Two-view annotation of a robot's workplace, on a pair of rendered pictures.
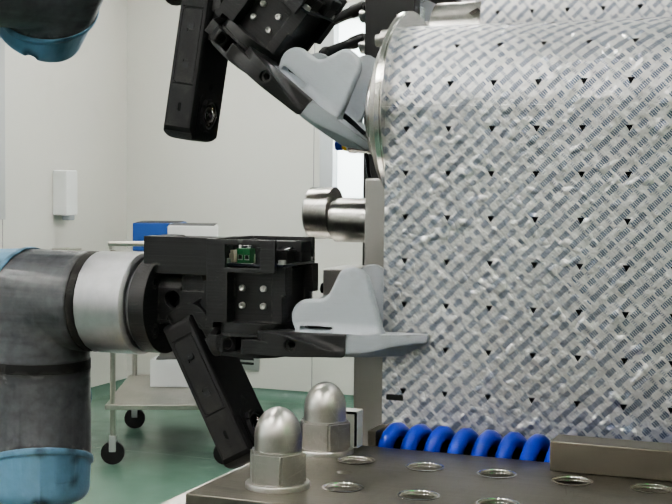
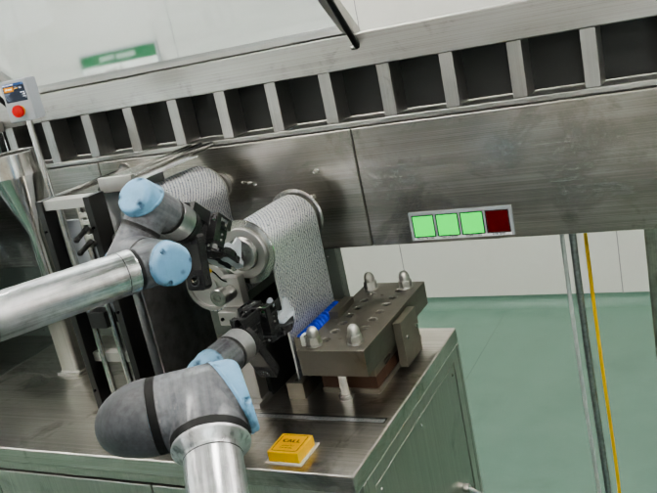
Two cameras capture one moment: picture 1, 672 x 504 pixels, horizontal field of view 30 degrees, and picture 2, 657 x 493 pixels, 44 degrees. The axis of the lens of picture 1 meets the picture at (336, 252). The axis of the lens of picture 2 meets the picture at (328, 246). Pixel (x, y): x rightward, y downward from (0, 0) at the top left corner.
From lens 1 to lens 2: 1.80 m
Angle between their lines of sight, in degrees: 83
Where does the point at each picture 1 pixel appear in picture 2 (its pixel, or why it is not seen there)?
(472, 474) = (342, 325)
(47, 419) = not seen: hidden behind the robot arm
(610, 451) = (343, 306)
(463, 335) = (295, 302)
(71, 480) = not seen: hidden behind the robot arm
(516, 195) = (294, 259)
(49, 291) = (239, 353)
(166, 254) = (249, 322)
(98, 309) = (251, 349)
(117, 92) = not seen: outside the picture
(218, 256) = (269, 311)
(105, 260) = (239, 335)
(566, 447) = (339, 311)
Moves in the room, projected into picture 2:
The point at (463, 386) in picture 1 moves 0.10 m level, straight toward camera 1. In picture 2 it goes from (299, 316) to (341, 311)
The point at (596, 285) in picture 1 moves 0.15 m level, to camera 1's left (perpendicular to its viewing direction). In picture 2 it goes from (309, 274) to (303, 296)
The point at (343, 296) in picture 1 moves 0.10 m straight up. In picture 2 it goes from (285, 306) to (276, 263)
